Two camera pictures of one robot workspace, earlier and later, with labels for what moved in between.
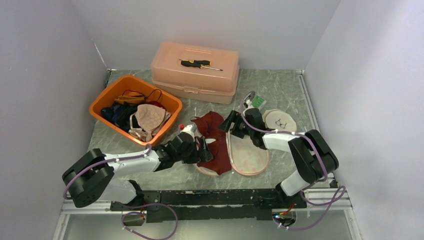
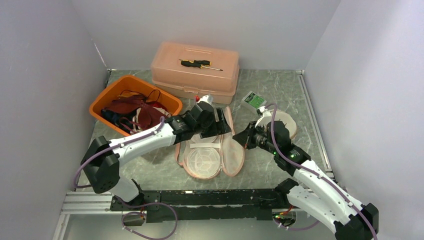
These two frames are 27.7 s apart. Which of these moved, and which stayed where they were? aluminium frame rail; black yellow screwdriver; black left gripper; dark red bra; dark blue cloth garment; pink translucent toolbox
Moved: black left gripper; dark red bra
Stayed: dark blue cloth garment; pink translucent toolbox; aluminium frame rail; black yellow screwdriver
